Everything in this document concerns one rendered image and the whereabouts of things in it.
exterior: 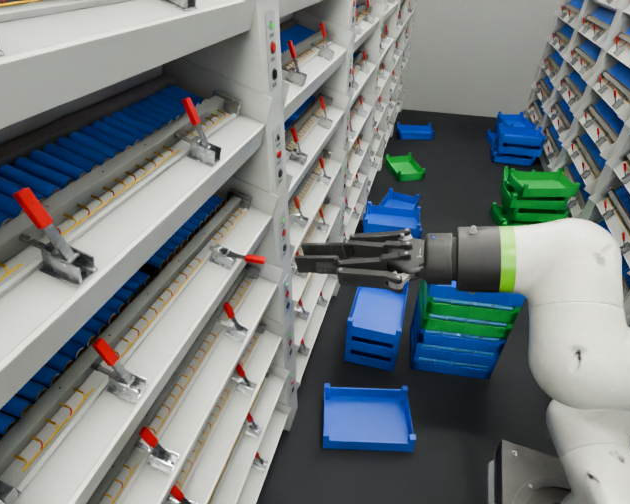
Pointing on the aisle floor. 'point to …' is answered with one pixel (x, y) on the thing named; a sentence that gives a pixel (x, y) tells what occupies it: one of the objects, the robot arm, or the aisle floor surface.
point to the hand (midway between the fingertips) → (319, 257)
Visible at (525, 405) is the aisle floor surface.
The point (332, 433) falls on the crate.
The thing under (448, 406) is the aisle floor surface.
